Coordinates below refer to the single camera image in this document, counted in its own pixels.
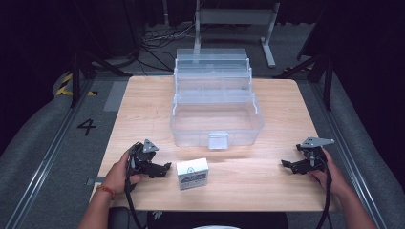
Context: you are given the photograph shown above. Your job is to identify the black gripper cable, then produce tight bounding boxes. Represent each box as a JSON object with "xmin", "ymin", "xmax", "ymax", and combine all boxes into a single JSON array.
[
  {"xmin": 313, "ymin": 152, "xmax": 333, "ymax": 229},
  {"xmin": 124, "ymin": 152, "xmax": 147, "ymax": 229}
]

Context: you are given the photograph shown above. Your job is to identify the clear plastic storage box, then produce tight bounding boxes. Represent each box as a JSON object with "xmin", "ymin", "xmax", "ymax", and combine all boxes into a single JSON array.
[{"xmin": 169, "ymin": 48, "xmax": 265, "ymax": 151}]

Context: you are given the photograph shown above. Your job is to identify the person's left hand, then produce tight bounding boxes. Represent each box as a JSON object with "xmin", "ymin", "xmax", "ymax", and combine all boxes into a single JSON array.
[{"xmin": 101, "ymin": 149, "xmax": 142, "ymax": 196}]

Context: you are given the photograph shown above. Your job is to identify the metal floor rail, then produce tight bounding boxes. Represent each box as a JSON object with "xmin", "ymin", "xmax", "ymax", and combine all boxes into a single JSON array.
[
  {"xmin": 309, "ymin": 82, "xmax": 388, "ymax": 229},
  {"xmin": 4, "ymin": 77, "xmax": 95, "ymax": 229}
]

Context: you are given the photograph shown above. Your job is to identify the grey floor tape patch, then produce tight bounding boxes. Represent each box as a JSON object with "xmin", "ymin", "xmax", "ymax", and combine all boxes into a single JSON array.
[{"xmin": 103, "ymin": 80, "xmax": 129, "ymax": 113}]

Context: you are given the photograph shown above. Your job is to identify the red bracelet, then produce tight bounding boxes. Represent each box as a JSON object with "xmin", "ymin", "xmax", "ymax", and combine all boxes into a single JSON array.
[{"xmin": 95, "ymin": 184, "xmax": 117, "ymax": 200}]

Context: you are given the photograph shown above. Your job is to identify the person's black clothing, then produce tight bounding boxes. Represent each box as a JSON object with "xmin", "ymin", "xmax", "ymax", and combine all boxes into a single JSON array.
[{"xmin": 108, "ymin": 206, "xmax": 289, "ymax": 229}]

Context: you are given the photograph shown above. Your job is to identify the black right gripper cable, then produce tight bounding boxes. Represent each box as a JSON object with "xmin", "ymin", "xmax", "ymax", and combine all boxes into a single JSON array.
[{"xmin": 313, "ymin": 152, "xmax": 333, "ymax": 229}]

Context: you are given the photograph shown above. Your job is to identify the black tripod stand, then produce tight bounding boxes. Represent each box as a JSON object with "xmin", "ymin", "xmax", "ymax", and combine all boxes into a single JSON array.
[
  {"xmin": 272, "ymin": 53, "xmax": 333, "ymax": 112},
  {"xmin": 71, "ymin": 47, "xmax": 133, "ymax": 109}
]

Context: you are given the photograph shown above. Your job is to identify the small white carton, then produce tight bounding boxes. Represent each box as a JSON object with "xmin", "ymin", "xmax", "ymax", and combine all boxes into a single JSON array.
[{"xmin": 176, "ymin": 157, "xmax": 210, "ymax": 192}]

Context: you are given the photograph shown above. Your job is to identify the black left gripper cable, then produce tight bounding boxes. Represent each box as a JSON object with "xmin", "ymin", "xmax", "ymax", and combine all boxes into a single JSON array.
[{"xmin": 124, "ymin": 152, "xmax": 147, "ymax": 229}]

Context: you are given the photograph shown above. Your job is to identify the yellow black floor tape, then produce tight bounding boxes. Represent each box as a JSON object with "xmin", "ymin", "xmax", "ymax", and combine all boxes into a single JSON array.
[{"xmin": 55, "ymin": 73, "xmax": 98, "ymax": 97}]

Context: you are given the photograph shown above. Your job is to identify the person's right hand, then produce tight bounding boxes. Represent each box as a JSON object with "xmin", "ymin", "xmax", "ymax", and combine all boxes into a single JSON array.
[{"xmin": 307, "ymin": 147, "xmax": 352, "ymax": 198}]

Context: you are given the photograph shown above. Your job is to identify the small grey tape strip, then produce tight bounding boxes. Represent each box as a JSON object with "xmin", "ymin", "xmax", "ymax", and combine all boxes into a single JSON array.
[{"xmin": 86, "ymin": 176, "xmax": 106, "ymax": 187}]

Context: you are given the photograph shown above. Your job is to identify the grey metal stand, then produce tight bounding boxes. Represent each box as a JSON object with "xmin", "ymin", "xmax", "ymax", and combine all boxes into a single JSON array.
[{"xmin": 193, "ymin": 0, "xmax": 281, "ymax": 69}]

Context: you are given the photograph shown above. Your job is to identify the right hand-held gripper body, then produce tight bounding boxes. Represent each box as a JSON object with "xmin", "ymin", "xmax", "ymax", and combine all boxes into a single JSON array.
[{"xmin": 295, "ymin": 136, "xmax": 335, "ymax": 173}]

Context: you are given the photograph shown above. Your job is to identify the black floor cables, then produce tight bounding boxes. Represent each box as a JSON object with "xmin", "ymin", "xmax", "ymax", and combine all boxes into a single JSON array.
[{"xmin": 139, "ymin": 23, "xmax": 199, "ymax": 73}]

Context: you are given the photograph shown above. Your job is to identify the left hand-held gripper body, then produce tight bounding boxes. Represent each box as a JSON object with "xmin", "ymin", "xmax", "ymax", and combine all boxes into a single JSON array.
[{"xmin": 128, "ymin": 138, "xmax": 160, "ymax": 177}]

